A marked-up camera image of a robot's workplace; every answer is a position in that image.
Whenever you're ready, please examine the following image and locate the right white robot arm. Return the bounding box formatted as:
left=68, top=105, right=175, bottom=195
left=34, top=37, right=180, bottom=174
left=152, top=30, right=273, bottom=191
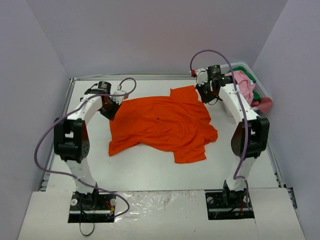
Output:
left=191, top=65, right=270, bottom=207

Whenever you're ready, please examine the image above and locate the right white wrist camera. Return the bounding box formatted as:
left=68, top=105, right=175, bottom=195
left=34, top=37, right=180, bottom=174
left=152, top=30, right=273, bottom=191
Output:
left=190, top=68, right=208, bottom=86

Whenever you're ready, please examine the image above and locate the thin black cable loop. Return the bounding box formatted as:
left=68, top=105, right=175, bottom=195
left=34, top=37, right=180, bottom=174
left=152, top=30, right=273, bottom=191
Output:
left=78, top=207, right=96, bottom=236

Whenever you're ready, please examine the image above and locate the white perforated plastic basket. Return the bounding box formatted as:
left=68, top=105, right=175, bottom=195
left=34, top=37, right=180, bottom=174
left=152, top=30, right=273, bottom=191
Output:
left=231, top=62, right=270, bottom=113

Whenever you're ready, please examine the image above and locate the orange t-shirt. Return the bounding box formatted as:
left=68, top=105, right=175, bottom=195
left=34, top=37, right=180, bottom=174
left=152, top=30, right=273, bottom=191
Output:
left=108, top=85, right=218, bottom=164

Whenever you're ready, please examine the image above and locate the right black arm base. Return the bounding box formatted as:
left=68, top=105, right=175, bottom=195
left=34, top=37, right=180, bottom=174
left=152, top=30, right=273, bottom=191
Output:
left=205, top=190, right=255, bottom=221

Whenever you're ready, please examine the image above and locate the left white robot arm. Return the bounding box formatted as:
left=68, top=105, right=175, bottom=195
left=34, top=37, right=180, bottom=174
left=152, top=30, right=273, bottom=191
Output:
left=53, top=81, right=125, bottom=209

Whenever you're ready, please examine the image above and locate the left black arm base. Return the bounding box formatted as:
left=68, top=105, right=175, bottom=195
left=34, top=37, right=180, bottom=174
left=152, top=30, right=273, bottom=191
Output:
left=68, top=191, right=117, bottom=223

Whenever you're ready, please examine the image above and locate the green t-shirt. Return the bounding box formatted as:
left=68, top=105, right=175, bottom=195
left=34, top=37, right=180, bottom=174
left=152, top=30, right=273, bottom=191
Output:
left=232, top=66, right=261, bottom=101

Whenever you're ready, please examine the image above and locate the salmon pink t-shirt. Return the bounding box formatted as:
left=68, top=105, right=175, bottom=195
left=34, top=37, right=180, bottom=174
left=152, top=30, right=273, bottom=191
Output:
left=251, top=97, right=273, bottom=114

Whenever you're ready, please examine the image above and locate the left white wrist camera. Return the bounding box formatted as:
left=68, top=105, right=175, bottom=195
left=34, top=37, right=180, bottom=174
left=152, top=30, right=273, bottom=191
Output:
left=108, top=85, right=129, bottom=107

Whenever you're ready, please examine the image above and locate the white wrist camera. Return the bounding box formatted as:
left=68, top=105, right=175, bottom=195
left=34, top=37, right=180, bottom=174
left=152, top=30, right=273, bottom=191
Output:
left=108, top=85, right=129, bottom=107
left=190, top=68, right=208, bottom=86

